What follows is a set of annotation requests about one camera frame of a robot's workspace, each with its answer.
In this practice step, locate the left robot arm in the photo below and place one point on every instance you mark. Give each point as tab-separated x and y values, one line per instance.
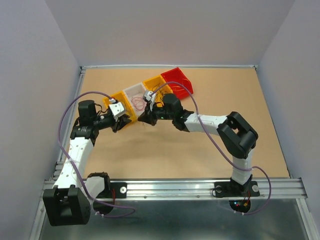
71	199

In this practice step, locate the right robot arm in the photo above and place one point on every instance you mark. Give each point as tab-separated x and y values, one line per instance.
237	135

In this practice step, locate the yellow bin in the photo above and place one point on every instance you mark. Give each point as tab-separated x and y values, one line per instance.
120	96
156	82

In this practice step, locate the yellow bin middle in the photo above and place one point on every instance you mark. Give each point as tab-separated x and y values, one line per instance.
156	82

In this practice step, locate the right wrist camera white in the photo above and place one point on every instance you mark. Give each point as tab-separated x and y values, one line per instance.
149	97

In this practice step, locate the yellow bin near left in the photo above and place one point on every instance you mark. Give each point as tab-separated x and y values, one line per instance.
120	96

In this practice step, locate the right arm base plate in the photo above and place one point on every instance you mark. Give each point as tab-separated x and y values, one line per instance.
228	189

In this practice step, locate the aluminium left side rail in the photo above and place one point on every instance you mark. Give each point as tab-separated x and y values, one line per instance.
66	126

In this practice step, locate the white bin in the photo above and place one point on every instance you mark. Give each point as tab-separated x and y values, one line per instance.
134	95

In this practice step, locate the aluminium front rail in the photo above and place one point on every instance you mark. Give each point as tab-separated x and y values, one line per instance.
200	189

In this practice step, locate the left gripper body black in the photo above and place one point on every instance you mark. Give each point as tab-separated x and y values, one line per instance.
104	121

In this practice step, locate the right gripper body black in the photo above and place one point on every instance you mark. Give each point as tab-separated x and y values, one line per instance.
162	113

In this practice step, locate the aluminium rail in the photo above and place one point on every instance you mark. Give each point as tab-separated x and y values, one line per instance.
66	126
200	189

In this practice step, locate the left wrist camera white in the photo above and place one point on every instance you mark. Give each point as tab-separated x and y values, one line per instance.
117	108

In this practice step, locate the white back edge strip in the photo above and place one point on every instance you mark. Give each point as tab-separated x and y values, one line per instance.
149	66

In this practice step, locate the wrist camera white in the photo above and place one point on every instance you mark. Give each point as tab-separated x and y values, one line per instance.
149	97
117	108

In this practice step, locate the red bin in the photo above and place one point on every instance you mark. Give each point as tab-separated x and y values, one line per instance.
180	84

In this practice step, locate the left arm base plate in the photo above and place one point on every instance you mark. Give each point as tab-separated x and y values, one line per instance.
117	190

